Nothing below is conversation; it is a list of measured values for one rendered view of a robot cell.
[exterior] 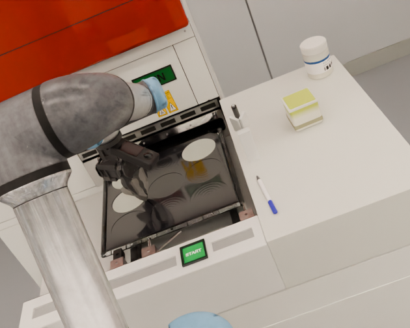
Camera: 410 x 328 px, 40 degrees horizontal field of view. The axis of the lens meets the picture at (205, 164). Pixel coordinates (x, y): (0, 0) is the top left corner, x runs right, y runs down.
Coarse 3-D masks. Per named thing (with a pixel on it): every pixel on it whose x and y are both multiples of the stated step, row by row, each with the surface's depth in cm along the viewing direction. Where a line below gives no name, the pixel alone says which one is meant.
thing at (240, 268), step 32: (256, 224) 116; (160, 256) 119; (224, 256) 112; (256, 256) 112; (128, 288) 115; (160, 288) 114; (192, 288) 115; (224, 288) 116; (256, 288) 117; (32, 320) 118; (128, 320) 118; (160, 320) 119
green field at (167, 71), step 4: (164, 68) 155; (168, 68) 155; (156, 72) 155; (160, 72) 155; (164, 72) 155; (168, 72) 156; (148, 76) 155; (152, 76) 156; (156, 76) 156; (160, 76) 156; (164, 76) 156; (168, 76) 156; (172, 76) 156; (136, 80) 156; (140, 80) 156; (160, 80) 156; (164, 80) 157; (168, 80) 157
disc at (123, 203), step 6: (120, 198) 153; (126, 198) 152; (132, 198) 151; (114, 204) 152; (120, 204) 151; (126, 204) 150; (132, 204) 148; (138, 204) 148; (120, 210) 148; (126, 210) 147
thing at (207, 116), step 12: (216, 108) 164; (192, 120) 164; (204, 120) 164; (156, 132) 166; (168, 132) 165; (180, 132) 165; (216, 132) 167; (228, 132) 168; (144, 144) 166; (96, 156) 167; (96, 180) 171
